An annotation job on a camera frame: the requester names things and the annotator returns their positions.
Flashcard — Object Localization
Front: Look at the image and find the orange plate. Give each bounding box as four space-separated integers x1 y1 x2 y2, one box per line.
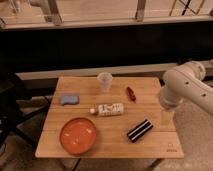
59 117 97 155

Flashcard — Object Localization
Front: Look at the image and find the clear plastic cup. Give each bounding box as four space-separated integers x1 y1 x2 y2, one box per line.
97 72 113 92

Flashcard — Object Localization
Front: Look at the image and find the wooden folding table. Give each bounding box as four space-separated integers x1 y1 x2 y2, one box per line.
36 77 184 159

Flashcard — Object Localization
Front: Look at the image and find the blue sponge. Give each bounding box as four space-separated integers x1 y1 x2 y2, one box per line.
60 95 79 105

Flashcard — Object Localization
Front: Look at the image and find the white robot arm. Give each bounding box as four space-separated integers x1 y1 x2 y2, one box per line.
158 61 213 125

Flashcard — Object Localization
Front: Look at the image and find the black white striped box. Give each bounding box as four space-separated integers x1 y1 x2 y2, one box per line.
127 119 153 143

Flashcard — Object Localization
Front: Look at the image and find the red pepper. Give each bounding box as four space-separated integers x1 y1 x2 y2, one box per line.
126 87 136 102

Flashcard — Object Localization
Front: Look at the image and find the white labelled bottle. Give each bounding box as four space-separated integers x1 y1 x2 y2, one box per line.
89 103 124 117

